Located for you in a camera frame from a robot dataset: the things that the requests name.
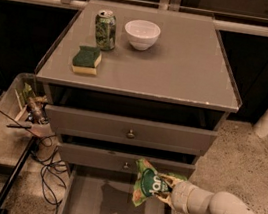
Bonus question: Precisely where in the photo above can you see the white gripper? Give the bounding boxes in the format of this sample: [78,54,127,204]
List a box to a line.
[156,173,206,214]

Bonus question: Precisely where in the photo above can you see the green rice chip bag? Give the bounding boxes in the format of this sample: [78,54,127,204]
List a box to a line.
[131,158,187,207]

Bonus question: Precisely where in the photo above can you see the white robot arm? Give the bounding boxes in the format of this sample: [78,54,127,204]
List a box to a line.
[156,173,255,214]

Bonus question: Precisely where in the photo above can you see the grey bottom drawer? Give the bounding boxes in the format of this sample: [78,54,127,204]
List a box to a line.
[60,166,172,214]

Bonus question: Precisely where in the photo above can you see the grey drawer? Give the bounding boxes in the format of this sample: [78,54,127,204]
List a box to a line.
[60,166,172,214]
[45,105,217,156]
[58,143,195,177]

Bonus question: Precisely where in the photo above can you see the grey drawer cabinet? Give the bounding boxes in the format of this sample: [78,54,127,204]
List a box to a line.
[18,0,256,203]

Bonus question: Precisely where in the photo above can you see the grey middle drawer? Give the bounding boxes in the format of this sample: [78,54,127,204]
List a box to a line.
[58,143,195,177]

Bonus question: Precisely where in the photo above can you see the grey top drawer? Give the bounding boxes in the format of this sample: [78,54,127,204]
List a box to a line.
[45,105,217,156]

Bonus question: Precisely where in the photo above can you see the green yellow sponge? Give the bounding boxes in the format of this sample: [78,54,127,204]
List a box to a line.
[72,45,102,75]

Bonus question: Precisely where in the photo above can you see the clutter items in bin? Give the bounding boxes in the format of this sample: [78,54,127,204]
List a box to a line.
[15,83,49,125]

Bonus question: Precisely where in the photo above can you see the white bowl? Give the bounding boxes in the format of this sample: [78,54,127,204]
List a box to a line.
[124,19,161,51]

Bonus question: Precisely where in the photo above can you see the green soda can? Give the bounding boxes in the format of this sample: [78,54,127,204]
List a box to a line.
[95,9,117,51]

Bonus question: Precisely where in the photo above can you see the black cable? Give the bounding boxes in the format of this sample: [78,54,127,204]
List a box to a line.
[20,131,75,214]

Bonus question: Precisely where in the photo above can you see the black metal floor frame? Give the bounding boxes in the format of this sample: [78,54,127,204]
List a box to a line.
[0,137,37,214]

